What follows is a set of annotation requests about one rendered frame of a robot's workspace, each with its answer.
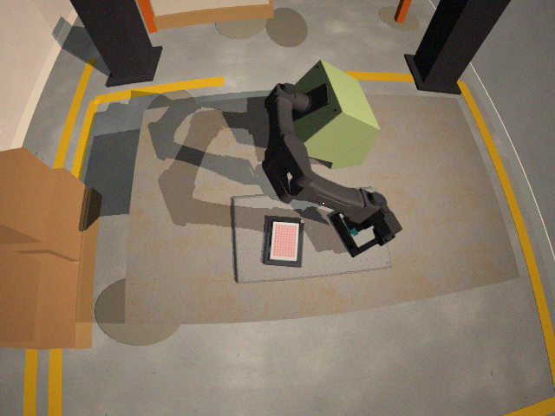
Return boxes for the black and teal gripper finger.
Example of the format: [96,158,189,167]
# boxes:
[346,225,358,237]

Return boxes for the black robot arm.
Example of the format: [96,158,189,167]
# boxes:
[262,83,402,246]

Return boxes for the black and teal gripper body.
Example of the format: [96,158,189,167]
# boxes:
[343,217,364,232]

